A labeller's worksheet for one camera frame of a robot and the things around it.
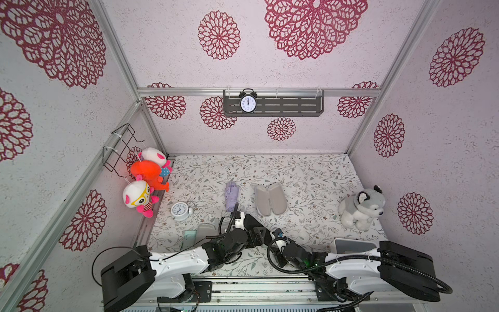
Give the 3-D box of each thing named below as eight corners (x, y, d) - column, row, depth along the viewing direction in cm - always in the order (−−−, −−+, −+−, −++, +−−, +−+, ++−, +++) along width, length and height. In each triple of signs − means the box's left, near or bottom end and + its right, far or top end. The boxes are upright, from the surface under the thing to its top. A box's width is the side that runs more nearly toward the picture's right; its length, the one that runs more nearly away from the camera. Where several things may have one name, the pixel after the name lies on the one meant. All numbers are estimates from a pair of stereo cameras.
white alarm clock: (171, 220, 95) (168, 216, 92) (175, 206, 100) (173, 201, 97) (191, 220, 95) (189, 216, 92) (194, 206, 100) (192, 201, 97)
